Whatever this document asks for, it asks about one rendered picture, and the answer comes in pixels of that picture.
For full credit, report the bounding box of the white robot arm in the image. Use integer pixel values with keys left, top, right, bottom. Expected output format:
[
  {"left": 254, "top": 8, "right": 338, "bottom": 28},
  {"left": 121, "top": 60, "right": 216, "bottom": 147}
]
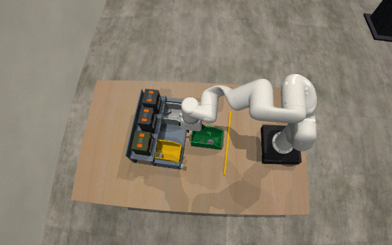
[{"left": 180, "top": 74, "right": 317, "bottom": 154}]

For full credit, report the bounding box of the black case with orange latches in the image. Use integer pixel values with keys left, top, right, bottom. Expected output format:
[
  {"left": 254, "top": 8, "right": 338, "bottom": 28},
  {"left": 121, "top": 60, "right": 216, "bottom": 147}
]
[{"left": 142, "top": 89, "right": 161, "bottom": 114}]

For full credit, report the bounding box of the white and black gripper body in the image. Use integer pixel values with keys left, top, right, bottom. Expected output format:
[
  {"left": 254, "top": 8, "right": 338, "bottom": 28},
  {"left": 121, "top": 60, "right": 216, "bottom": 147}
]
[{"left": 180, "top": 117, "right": 202, "bottom": 131}]

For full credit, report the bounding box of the green bin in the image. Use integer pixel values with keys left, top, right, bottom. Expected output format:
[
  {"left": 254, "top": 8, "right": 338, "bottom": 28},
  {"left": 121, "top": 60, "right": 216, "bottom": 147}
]
[{"left": 191, "top": 126, "right": 223, "bottom": 150}]

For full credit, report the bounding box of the yellow open bin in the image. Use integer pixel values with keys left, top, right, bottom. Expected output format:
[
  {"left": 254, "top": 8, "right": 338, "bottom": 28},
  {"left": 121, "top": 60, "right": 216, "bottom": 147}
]
[{"left": 154, "top": 140, "right": 182, "bottom": 162}]

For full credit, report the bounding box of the olive green tool case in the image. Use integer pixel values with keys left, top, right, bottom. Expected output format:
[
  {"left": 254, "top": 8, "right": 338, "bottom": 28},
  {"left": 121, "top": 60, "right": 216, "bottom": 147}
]
[{"left": 131, "top": 130, "right": 154, "bottom": 156}]

